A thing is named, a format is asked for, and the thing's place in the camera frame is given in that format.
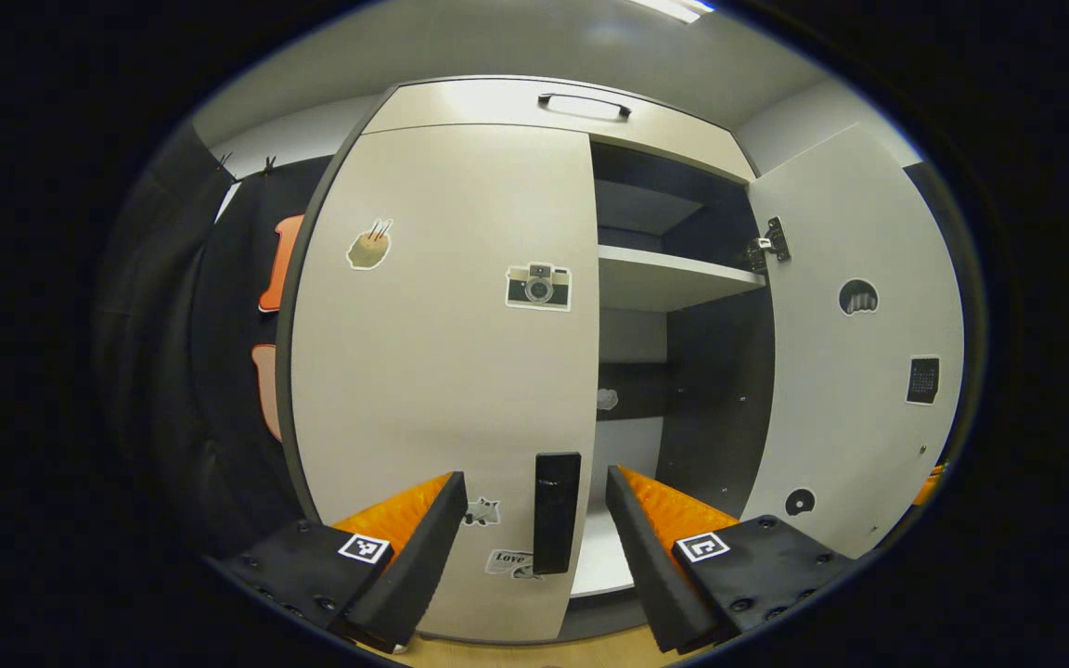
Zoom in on cabinet door with headphone sticker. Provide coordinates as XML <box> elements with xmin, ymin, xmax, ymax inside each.
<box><xmin>741</xmin><ymin>123</ymin><xmax>965</xmax><ymax>559</ymax></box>

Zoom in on beige double-door shoe cabinet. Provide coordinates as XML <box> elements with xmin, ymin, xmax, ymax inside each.
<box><xmin>275</xmin><ymin>74</ymin><xmax>967</xmax><ymax>646</ymax></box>

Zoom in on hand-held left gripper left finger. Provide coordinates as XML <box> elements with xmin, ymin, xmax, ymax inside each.
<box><xmin>219</xmin><ymin>470</ymin><xmax>469</xmax><ymax>653</ymax></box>

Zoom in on black curved drawer handle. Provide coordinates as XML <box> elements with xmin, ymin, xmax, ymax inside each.
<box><xmin>537</xmin><ymin>92</ymin><xmax>633</xmax><ymax>120</ymax></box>

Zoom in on beige cabinet drawer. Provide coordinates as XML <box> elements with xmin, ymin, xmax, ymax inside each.
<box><xmin>363</xmin><ymin>77</ymin><xmax>758</xmax><ymax>185</ymax></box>

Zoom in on metal door hinge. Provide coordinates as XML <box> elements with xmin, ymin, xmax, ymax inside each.
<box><xmin>739</xmin><ymin>216</ymin><xmax>792</xmax><ymax>275</ymax></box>

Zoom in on large ceiling light panel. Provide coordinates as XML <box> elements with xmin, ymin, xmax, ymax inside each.
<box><xmin>627</xmin><ymin>0</ymin><xmax>716</xmax><ymax>24</ymax></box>

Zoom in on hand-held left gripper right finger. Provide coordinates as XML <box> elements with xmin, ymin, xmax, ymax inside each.
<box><xmin>605</xmin><ymin>464</ymin><xmax>856</xmax><ymax>655</ymax></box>

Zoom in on cabinet door with camera sticker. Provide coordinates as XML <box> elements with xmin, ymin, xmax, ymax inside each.
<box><xmin>289</xmin><ymin>123</ymin><xmax>602</xmax><ymax>643</ymax></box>

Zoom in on black handle of camera-sticker door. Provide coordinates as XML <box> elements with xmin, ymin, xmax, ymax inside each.
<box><xmin>533</xmin><ymin>452</ymin><xmax>582</xmax><ymax>575</ymax></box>

